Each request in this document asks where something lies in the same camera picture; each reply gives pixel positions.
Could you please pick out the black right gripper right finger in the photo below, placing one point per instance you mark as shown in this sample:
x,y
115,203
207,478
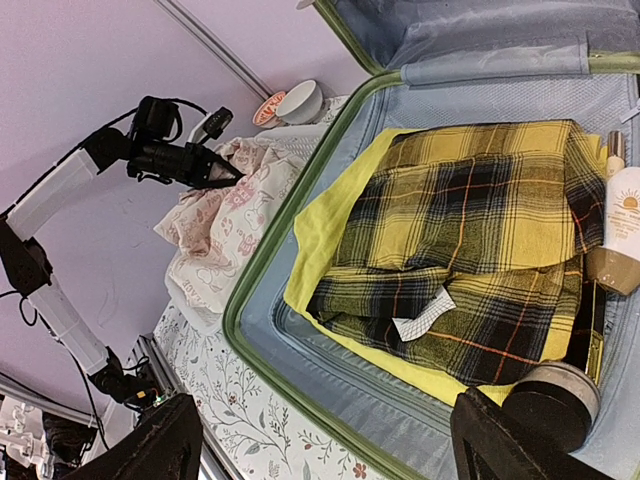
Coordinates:
x,y
488,444

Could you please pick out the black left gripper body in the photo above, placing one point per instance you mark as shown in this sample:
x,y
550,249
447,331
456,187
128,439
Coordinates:
x,y
190,165

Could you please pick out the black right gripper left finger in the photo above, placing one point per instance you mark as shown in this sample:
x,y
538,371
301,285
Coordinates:
x,y
166,445

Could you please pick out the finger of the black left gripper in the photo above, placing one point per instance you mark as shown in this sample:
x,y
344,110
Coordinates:
x,y
222,174

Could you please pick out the black round object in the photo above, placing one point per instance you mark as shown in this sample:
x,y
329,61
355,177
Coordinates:
x,y
557,401

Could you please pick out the cream patterned garment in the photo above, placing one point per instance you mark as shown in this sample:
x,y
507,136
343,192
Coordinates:
x,y
217,231

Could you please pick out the black gold rectangular case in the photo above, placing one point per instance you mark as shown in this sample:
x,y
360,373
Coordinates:
x,y
586,346

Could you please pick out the yellow garment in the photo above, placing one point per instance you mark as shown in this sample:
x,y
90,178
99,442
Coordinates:
x,y
318,230

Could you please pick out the black mesh garment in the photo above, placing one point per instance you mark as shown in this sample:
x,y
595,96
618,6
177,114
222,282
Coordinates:
x,y
464,252

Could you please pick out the green hard-shell suitcase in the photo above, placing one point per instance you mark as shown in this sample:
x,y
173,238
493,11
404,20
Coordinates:
x,y
440,64

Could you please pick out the red patterned ceramic bowl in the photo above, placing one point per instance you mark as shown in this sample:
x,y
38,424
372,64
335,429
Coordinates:
x,y
265,116

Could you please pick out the floral patterned table cloth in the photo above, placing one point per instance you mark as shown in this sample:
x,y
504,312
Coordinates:
x,y
262,434

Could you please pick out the white perforated plastic basket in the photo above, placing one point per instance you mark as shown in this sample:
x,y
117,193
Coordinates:
x,y
300,146

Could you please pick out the white ceramic bowl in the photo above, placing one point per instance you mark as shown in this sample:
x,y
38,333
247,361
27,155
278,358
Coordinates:
x,y
301,104

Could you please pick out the white sunscreen bottle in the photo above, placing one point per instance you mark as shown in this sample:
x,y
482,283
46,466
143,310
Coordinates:
x,y
615,264

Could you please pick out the slim cream cosmetic tube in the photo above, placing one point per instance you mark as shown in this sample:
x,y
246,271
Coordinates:
x,y
616,153

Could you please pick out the aluminium front rail frame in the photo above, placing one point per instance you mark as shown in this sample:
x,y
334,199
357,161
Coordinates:
x,y
148,361

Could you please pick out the left aluminium wall post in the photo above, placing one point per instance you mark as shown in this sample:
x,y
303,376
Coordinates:
x,y
215,46

